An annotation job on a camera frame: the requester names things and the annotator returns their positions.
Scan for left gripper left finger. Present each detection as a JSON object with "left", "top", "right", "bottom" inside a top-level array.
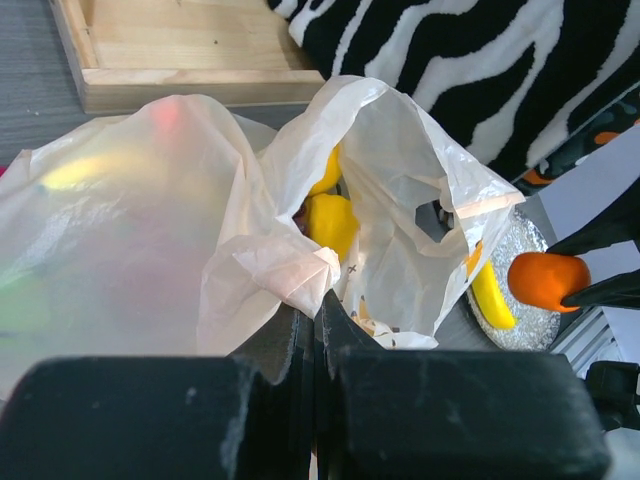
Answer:
[{"left": 1, "top": 306, "right": 313, "bottom": 479}]

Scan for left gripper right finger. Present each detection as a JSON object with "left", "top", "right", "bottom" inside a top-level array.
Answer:
[{"left": 314, "top": 293, "right": 611, "bottom": 479}]

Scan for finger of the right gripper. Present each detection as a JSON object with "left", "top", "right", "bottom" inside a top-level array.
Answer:
[
  {"left": 561, "top": 272, "right": 640, "bottom": 308},
  {"left": 547, "top": 189, "right": 639, "bottom": 256}
]

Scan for fake orange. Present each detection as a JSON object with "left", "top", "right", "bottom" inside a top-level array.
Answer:
[{"left": 507, "top": 252, "right": 591, "bottom": 313}]

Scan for fake yellow banana bunch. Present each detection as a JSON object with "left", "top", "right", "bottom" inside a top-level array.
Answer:
[{"left": 471, "top": 261, "right": 516, "bottom": 330}]

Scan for banana print plastic bag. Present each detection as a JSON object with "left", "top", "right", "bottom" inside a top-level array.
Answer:
[{"left": 1, "top": 76, "right": 523, "bottom": 397}]

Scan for fake yellow bell pepper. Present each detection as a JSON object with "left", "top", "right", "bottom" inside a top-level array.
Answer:
[{"left": 308, "top": 145, "right": 342, "bottom": 197}]

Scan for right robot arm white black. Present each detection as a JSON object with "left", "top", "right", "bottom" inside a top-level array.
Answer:
[{"left": 548, "top": 182, "right": 639, "bottom": 431}]

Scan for fake yellow lemon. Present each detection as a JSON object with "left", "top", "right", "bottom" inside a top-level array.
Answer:
[{"left": 306, "top": 193, "right": 359, "bottom": 262}]

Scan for fake purple grapes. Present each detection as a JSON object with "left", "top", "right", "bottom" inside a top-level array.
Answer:
[{"left": 293, "top": 202, "right": 310, "bottom": 236}]

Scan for speckled silver plate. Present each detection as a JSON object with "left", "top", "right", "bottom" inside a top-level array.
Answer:
[{"left": 467, "top": 208, "right": 560, "bottom": 351}]

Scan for orange camouflage garment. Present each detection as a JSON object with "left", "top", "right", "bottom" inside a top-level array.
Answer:
[{"left": 514, "top": 83, "right": 639, "bottom": 196}]

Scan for black white zebra garment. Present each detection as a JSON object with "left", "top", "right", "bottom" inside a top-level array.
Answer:
[{"left": 270, "top": 1, "right": 639, "bottom": 180}]

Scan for wooden clothes rack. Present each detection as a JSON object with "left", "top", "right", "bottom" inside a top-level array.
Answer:
[{"left": 51, "top": 0, "right": 324, "bottom": 115}]

